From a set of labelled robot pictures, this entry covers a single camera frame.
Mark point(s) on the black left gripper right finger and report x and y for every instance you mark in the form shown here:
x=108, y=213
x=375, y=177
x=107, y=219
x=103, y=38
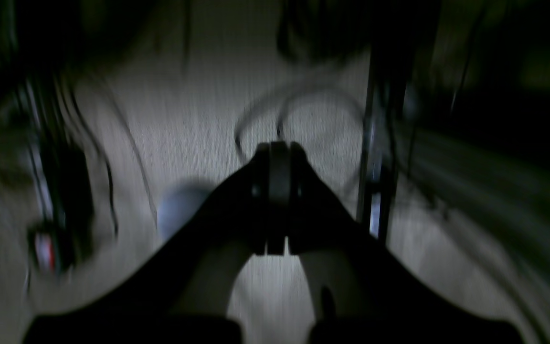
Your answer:
x=362, y=293

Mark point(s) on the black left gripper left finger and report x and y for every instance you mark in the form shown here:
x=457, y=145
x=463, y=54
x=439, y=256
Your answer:
x=180, y=295

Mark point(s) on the black metal stand leg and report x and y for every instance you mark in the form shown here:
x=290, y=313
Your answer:
x=379, y=161

